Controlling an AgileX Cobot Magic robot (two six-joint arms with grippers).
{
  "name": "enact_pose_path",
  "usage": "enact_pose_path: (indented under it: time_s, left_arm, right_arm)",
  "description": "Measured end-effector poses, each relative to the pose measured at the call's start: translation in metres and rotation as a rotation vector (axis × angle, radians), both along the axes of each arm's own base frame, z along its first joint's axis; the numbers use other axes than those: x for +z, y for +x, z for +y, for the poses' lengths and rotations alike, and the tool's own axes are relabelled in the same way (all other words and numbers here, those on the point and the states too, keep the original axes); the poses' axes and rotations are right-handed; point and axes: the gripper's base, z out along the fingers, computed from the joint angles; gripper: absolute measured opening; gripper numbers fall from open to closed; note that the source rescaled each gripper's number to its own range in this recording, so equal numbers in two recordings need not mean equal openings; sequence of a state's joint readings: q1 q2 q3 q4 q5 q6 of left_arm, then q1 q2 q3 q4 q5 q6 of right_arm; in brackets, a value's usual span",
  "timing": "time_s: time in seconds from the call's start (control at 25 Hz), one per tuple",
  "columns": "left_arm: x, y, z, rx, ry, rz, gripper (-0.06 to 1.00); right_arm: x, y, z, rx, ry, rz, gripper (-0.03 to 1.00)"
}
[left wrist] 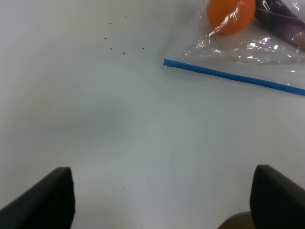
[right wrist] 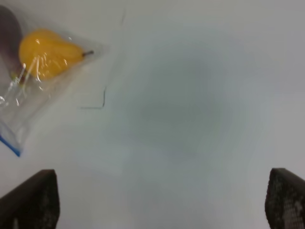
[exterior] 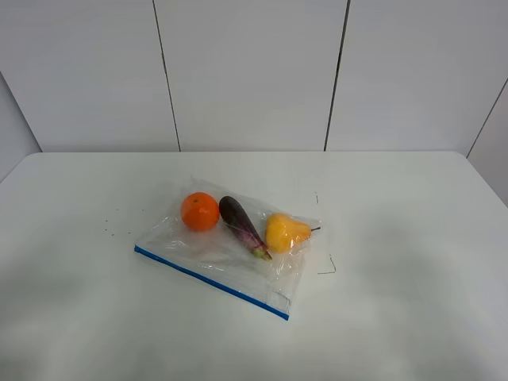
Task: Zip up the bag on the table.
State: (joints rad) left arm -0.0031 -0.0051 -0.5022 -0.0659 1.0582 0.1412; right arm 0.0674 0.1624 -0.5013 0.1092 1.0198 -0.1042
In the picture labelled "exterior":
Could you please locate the purple eggplant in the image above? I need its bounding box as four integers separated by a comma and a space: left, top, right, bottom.
218, 196, 272, 261

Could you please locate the clear zip bag blue seal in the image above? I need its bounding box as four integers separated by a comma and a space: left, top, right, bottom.
134, 179, 323, 319

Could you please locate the orange fruit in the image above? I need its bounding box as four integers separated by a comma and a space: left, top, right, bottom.
180, 192, 220, 233

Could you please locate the yellow pear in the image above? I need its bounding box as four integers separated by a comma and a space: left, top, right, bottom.
265, 213, 321, 254

